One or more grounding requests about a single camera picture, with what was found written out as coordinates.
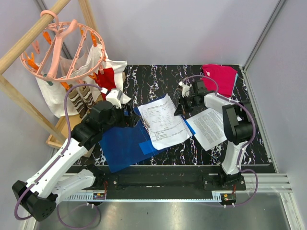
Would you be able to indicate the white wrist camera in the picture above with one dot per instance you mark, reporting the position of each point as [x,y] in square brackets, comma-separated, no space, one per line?
[185,89]
[115,97]

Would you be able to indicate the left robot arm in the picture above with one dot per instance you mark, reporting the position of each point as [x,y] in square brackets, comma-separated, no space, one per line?
[41,194]

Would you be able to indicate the pink folded t-shirt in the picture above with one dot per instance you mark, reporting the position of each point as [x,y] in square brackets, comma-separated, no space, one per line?
[224,76]

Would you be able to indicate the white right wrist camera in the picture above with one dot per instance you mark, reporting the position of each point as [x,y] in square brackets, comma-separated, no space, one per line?
[185,89]

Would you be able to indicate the brown striped sock right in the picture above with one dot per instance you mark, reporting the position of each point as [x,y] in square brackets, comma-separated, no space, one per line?
[87,96]

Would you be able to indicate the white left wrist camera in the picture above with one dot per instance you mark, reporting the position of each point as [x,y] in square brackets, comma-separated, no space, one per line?
[115,97]

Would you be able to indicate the metal folder clip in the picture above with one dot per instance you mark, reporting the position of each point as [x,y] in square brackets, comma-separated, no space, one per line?
[146,125]

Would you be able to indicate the white hanging towel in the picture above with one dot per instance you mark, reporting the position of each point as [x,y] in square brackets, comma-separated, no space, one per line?
[54,94]

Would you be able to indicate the blue plastic folder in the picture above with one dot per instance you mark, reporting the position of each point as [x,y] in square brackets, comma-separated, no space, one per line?
[125,146]

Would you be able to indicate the white paper files stack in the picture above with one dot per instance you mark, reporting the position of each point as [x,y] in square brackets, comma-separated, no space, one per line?
[167,130]

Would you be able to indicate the aluminium rail frame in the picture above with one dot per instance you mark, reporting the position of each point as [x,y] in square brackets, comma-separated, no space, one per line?
[268,203]

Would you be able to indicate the wooden drying rack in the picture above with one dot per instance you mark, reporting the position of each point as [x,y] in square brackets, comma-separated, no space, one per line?
[21,137]

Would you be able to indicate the brown striped sock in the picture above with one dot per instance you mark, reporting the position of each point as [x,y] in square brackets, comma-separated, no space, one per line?
[78,103]
[87,96]

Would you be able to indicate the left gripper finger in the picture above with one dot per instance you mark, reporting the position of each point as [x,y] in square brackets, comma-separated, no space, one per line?
[135,118]
[127,109]

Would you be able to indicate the brown striped sock left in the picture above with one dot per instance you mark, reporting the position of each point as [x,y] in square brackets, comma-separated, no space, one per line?
[78,103]

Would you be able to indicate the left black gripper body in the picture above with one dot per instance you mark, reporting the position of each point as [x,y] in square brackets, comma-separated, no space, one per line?
[118,119]

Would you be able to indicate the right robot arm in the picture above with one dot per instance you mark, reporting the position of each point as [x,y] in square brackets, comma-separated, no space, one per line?
[239,125]

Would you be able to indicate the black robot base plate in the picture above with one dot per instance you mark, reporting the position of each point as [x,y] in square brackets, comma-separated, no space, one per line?
[158,183]

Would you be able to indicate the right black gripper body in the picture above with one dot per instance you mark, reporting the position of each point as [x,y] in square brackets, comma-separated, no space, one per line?
[190,102]

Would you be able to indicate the red hanging cloth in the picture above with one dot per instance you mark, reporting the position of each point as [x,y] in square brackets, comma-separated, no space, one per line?
[106,80]

